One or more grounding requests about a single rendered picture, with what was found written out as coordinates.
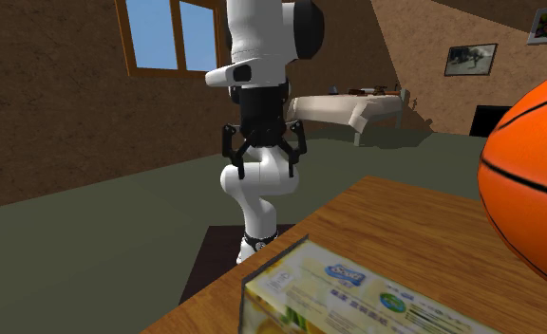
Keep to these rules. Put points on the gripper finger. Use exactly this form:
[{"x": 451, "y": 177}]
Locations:
[
  {"x": 301, "y": 145},
  {"x": 229, "y": 143}
]

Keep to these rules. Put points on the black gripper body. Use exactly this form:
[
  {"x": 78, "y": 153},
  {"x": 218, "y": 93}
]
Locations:
[{"x": 262, "y": 111}]

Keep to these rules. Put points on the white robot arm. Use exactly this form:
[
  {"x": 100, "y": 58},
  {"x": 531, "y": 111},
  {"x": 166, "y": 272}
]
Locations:
[{"x": 259, "y": 32}]

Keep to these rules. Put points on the beige covered table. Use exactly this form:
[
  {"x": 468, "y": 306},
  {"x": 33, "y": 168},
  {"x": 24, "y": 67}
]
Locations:
[{"x": 338, "y": 108}]

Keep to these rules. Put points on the dark robot stand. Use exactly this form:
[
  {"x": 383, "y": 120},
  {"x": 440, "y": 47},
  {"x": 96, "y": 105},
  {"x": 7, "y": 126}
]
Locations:
[{"x": 215, "y": 263}]

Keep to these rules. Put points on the wooden framed window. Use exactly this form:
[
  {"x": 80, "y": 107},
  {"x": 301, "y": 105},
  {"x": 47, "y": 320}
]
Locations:
[{"x": 162, "y": 37}]

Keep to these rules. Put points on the brown wooden table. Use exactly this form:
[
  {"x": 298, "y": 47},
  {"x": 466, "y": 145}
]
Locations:
[{"x": 407, "y": 231}]

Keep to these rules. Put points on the yellow green tissue box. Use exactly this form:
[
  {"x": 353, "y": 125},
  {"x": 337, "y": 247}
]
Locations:
[{"x": 329, "y": 296}]

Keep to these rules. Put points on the black rectangular box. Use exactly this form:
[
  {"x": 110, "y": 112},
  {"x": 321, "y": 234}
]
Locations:
[{"x": 486, "y": 121}]

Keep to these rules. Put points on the orange basketball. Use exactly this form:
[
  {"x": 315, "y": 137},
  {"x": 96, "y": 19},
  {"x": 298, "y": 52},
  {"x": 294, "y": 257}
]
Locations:
[{"x": 532, "y": 185}]

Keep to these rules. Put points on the dark framed wall picture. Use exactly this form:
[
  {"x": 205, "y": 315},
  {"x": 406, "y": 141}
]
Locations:
[{"x": 470, "y": 60}]

